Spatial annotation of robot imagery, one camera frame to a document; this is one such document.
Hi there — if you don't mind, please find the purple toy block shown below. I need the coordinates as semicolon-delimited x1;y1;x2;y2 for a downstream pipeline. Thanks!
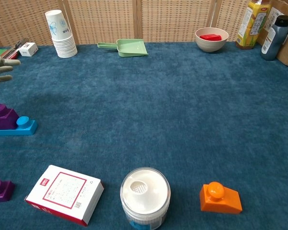
0;103;20;130

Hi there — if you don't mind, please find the blue three-stud toy brick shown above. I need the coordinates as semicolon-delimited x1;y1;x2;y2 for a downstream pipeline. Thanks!
0;116;38;137

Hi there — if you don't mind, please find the stack of white paper cups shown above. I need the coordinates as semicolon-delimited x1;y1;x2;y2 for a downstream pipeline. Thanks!
45;10;78;58

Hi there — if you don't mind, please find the red block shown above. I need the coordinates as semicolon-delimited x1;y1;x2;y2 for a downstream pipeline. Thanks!
199;34;222;42

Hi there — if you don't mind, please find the orange toy block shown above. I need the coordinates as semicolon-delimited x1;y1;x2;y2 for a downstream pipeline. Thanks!
199;181;243;214

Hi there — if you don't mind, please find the small white carton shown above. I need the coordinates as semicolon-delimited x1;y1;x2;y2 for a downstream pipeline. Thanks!
18;42;39;57

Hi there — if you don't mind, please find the wicker folding screen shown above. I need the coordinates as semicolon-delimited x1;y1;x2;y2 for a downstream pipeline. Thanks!
0;0;255;47

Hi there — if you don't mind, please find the light green plastic dustpan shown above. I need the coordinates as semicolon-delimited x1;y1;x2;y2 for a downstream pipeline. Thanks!
97;38;149;58

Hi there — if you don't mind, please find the white box with red print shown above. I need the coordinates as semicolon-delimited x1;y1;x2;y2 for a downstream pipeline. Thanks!
24;164;105;227

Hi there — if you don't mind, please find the blue carpet table cover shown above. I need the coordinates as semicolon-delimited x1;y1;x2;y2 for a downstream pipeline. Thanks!
0;41;288;230

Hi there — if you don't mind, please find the clear jar with white lid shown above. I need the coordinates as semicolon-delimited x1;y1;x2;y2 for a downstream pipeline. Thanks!
120;167;171;230

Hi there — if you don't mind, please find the beige bowl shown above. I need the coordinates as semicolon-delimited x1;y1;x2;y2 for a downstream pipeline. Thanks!
195;27;229;53

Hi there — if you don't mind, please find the yellow tea bottle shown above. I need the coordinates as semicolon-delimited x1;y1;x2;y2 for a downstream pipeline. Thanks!
235;0;272;50

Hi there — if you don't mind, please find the dark grey bottle black cap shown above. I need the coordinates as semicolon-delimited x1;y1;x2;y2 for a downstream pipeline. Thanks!
260;15;288;61

